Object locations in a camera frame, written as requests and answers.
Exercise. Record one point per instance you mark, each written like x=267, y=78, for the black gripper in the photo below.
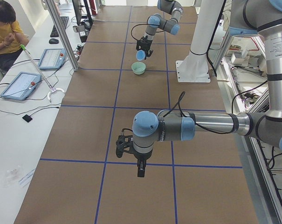
x=144, y=44
x=140, y=155

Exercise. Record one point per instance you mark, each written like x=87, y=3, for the light blue plastic cup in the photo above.
x=140, y=55

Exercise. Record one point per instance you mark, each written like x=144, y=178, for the mint green bowl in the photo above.
x=138, y=68

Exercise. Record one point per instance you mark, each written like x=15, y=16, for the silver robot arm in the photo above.
x=156, y=21
x=248, y=18

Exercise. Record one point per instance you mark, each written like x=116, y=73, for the brown paper table mat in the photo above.
x=80, y=180

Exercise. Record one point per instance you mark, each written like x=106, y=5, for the far teach pendant tablet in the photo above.
x=52, y=59

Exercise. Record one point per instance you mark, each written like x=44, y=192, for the teach pendant tablet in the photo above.
x=52, y=59
x=21, y=86

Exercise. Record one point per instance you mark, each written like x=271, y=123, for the black computer mouse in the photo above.
x=53, y=41

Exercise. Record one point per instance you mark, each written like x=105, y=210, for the small black square pad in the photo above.
x=27, y=118

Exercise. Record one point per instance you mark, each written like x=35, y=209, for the near teach pendant tablet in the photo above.
x=21, y=86

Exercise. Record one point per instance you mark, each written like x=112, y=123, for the clear plastic bag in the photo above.
x=13, y=175

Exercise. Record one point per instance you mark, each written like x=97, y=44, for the person in yellow shirt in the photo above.
x=11, y=36

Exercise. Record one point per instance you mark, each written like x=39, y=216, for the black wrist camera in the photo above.
x=124, y=144

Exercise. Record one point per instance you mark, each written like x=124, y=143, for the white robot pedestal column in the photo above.
x=194, y=68

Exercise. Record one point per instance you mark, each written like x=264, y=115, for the aluminium frame post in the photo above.
x=54, y=13

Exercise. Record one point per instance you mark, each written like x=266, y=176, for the green handled reacher grabber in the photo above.
x=51, y=88

